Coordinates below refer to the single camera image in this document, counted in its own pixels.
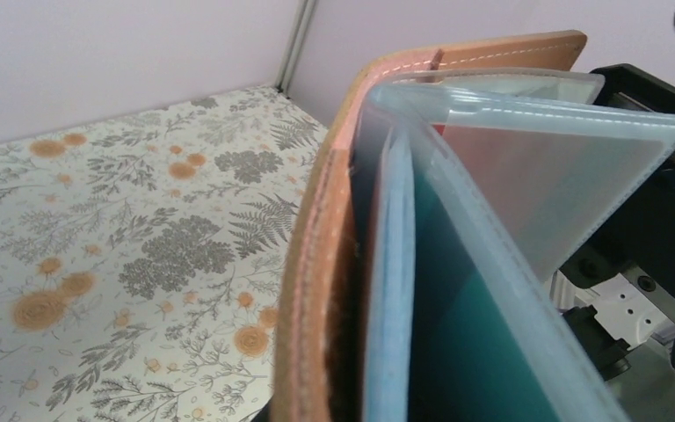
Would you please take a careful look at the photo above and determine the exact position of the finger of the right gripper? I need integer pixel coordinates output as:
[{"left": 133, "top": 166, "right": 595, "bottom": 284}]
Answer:
[{"left": 562, "top": 63, "right": 675, "bottom": 323}]

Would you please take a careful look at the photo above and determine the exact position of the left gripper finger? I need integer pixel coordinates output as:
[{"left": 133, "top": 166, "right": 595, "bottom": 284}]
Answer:
[{"left": 250, "top": 232, "right": 374, "bottom": 422}]

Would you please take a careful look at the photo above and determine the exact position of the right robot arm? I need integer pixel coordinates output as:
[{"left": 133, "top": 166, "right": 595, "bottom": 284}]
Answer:
[{"left": 548, "top": 63, "right": 675, "bottom": 380}]

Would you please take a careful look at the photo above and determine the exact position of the floral table mat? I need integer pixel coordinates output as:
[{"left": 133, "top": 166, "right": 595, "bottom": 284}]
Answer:
[{"left": 0, "top": 87, "right": 326, "bottom": 421}]

